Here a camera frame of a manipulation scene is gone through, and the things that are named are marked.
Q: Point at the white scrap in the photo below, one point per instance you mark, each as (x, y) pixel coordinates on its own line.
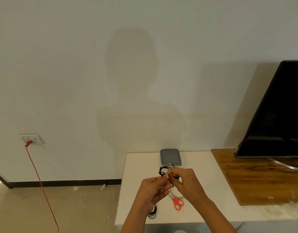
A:
(103, 187)

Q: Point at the person's left hand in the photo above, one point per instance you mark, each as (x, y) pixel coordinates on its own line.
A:
(151, 194)

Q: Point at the silver television stand leg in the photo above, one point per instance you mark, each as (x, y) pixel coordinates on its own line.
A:
(287, 165)

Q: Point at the red scissors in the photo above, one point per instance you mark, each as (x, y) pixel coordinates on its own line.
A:
(178, 203)

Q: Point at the person's right hand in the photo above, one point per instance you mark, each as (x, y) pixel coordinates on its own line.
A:
(190, 184)

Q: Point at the clear tape roll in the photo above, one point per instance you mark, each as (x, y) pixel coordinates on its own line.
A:
(174, 197)

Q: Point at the white wall socket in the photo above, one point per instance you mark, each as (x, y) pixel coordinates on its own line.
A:
(36, 138)

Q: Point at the black television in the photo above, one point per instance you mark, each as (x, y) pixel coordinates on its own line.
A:
(275, 111)

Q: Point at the person's grey trouser leg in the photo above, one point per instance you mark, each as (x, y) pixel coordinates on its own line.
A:
(180, 231)

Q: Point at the wooden board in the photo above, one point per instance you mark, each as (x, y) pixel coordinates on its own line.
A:
(258, 179)

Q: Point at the grey lidded container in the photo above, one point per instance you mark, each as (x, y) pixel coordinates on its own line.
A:
(170, 156)

